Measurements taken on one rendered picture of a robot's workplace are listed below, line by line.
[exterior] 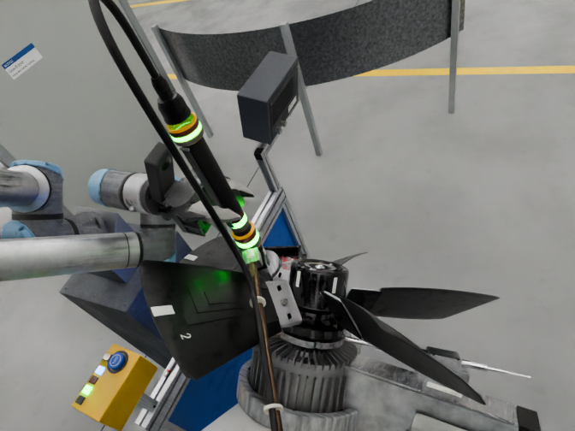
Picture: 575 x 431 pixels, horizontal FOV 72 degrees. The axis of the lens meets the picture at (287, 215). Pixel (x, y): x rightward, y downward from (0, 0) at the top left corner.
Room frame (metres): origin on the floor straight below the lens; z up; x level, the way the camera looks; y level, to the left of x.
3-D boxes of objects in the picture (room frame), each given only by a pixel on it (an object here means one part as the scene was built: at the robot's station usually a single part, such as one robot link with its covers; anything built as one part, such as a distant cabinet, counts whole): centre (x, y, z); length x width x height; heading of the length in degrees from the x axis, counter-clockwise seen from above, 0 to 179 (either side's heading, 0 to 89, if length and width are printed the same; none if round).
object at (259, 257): (0.48, 0.08, 1.31); 0.09 x 0.07 x 0.10; 174
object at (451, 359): (0.26, -0.17, 1.08); 0.07 x 0.04 x 0.06; 59
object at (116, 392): (0.51, 0.55, 1.02); 0.16 x 0.10 x 0.11; 139
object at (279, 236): (0.80, 0.29, 0.45); 0.82 x 0.01 x 0.66; 139
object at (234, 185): (0.52, 0.07, 1.44); 0.09 x 0.03 x 0.06; 59
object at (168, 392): (0.80, 0.29, 0.82); 0.90 x 0.04 x 0.08; 139
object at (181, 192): (0.56, 0.17, 1.44); 0.12 x 0.08 x 0.09; 49
